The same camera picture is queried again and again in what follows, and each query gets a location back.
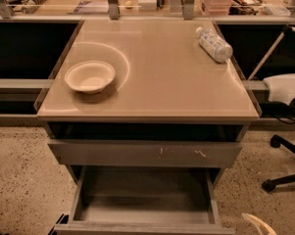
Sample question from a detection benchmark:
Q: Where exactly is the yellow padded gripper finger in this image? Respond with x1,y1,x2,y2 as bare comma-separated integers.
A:
242,212,277,235

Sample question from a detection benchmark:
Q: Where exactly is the grey drawer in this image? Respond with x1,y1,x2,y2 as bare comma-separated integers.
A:
54,166,235,235
48,139,241,167

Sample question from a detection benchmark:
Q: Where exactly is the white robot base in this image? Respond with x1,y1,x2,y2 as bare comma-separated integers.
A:
263,73,295,105

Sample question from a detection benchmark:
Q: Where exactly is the grey drawer cabinet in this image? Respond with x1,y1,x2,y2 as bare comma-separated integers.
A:
37,19,259,191

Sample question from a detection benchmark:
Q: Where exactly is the grey top drawer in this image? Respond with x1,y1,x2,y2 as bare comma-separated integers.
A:
48,139,241,167

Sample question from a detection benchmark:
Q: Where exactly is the clear plastic water bottle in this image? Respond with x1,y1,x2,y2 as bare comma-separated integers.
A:
196,27,233,64

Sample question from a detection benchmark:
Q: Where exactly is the black object on floor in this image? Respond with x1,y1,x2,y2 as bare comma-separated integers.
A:
48,213,69,235

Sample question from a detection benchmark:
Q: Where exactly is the white stick with black tip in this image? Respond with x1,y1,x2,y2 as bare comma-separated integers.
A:
247,25,295,80

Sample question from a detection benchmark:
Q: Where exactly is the white paper bowl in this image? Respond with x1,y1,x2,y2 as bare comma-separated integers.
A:
65,61,116,94

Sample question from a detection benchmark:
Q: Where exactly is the purple booklet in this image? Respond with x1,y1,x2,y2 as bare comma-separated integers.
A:
74,1,109,14

